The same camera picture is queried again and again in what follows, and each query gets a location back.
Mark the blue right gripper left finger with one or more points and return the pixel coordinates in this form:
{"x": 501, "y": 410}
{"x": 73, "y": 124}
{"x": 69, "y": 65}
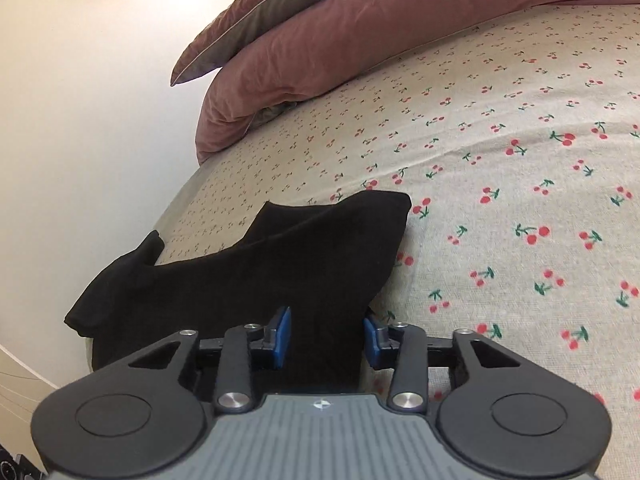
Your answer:
{"x": 269, "y": 343}

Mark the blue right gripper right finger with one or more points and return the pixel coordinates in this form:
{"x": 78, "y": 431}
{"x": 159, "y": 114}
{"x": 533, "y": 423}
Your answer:
{"x": 380, "y": 347}

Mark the black pants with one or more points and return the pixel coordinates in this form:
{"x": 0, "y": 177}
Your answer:
{"x": 325, "y": 264}

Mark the cherry print bed sheet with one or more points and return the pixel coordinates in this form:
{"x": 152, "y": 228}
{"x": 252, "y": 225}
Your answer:
{"x": 517, "y": 143}

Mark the pink folded duvet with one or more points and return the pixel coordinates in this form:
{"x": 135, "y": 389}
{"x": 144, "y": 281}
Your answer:
{"x": 325, "y": 45}

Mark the pink grey pillow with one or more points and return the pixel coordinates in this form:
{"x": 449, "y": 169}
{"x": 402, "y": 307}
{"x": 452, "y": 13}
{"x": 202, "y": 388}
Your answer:
{"x": 231, "y": 31}

